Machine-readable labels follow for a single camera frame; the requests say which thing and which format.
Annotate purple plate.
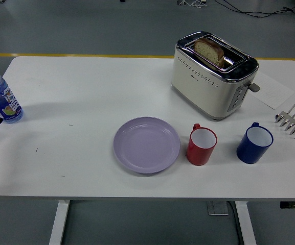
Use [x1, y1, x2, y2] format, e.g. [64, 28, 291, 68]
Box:
[113, 116, 181, 175]

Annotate white table leg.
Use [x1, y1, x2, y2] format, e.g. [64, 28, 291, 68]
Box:
[49, 200, 71, 245]
[234, 201, 257, 245]

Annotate red mug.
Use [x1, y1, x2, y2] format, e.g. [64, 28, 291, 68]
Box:
[186, 123, 218, 166]

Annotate cream chrome toaster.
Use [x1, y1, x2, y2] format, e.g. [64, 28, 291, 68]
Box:
[171, 31, 261, 121]

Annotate brown bread slice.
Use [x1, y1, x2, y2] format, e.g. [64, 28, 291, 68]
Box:
[194, 37, 225, 67]

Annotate grey box under table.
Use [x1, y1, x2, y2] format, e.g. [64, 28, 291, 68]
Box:
[207, 201, 230, 216]

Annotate blue mug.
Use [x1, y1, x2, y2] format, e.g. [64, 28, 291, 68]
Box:
[236, 121, 275, 164]

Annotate white paper sheet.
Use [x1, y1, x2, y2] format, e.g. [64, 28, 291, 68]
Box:
[249, 70, 295, 110]

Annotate white floor cables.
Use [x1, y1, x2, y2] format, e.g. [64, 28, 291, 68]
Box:
[177, 0, 209, 8]

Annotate black cable under table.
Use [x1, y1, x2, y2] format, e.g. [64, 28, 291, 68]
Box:
[226, 201, 245, 245]

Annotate black floor cable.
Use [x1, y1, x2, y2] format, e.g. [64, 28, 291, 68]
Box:
[215, 0, 295, 19]

